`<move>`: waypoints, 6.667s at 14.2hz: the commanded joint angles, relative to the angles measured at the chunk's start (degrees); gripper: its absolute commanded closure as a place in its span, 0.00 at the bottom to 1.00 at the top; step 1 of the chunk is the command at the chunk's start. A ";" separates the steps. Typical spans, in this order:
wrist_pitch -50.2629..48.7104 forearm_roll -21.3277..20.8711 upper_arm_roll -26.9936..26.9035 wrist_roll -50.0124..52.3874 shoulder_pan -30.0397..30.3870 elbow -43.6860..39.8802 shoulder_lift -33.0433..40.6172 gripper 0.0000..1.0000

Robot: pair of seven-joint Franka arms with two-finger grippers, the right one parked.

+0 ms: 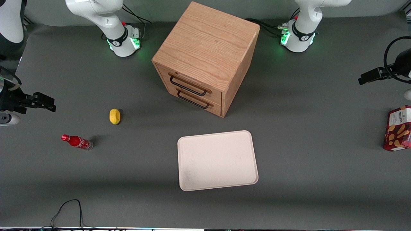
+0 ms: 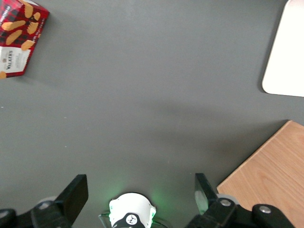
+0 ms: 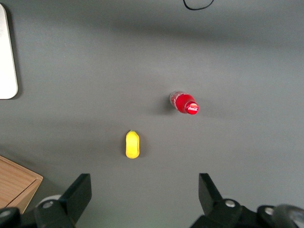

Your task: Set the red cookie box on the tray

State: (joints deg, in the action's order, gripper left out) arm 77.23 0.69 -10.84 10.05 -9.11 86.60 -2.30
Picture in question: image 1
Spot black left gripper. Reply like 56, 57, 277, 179
358, 47, 411, 86

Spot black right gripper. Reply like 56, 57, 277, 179
0, 87, 57, 115

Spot red cookie box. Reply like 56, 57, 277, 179
383, 105, 411, 152

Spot cream plastic tray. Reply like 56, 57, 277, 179
177, 130, 259, 192

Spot red cola bottle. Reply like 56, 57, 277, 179
61, 134, 94, 151

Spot yellow toy lemon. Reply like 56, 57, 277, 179
109, 108, 121, 125

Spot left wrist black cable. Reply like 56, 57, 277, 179
383, 36, 411, 81

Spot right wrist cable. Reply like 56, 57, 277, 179
0, 65, 22, 92

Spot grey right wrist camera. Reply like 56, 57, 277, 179
0, 113, 20, 126

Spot black cable loop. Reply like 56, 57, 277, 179
39, 199, 108, 230

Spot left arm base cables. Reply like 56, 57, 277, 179
244, 8, 301, 38

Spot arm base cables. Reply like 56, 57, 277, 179
121, 4, 152, 41
244, 8, 301, 38

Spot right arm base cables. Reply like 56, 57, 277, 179
121, 4, 152, 41

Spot black wire drawer handle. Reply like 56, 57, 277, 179
169, 73, 213, 97
176, 88, 214, 109

